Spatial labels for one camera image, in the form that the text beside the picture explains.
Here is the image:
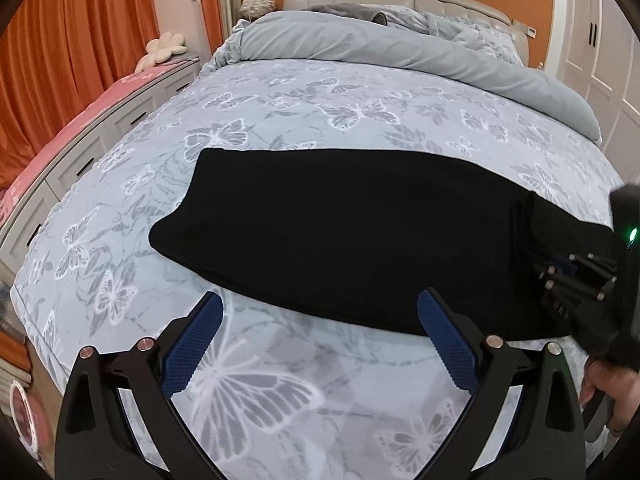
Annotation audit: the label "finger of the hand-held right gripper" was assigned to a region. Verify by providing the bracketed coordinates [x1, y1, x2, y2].
[536, 266, 613, 305]
[549, 251, 620, 277]

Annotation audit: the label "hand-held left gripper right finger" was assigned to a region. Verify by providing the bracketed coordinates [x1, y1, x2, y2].
[415, 287, 587, 480]

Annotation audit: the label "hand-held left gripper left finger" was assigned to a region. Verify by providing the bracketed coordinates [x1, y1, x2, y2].
[54, 291, 236, 480]

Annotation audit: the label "black pants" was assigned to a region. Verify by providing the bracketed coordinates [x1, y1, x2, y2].
[150, 147, 621, 348]

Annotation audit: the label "person's right hand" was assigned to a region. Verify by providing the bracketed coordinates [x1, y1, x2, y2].
[580, 359, 640, 434]

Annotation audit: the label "round red white object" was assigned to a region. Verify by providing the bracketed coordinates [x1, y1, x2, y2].
[9, 380, 39, 453]

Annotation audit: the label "white wardrobe doors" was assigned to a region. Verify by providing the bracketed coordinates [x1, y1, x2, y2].
[545, 0, 640, 183]

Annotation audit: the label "white drawer cabinet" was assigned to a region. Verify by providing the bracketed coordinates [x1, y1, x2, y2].
[0, 57, 201, 273]

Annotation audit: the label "pink seat cushion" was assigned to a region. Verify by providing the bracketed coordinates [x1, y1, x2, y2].
[0, 62, 173, 226]

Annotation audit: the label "grey butterfly print blanket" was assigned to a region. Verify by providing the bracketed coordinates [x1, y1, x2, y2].
[12, 55, 628, 480]

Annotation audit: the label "cream flower shaped pillow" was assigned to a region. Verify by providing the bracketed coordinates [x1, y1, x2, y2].
[135, 32, 190, 73]

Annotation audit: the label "orange curtain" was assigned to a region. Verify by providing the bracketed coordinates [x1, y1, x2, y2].
[0, 0, 161, 191]
[195, 0, 226, 61]

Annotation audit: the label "plain grey duvet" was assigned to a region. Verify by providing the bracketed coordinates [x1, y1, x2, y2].
[200, 7, 603, 143]

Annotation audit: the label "dark grey throw blanket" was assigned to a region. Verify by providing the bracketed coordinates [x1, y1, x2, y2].
[305, 3, 396, 26]

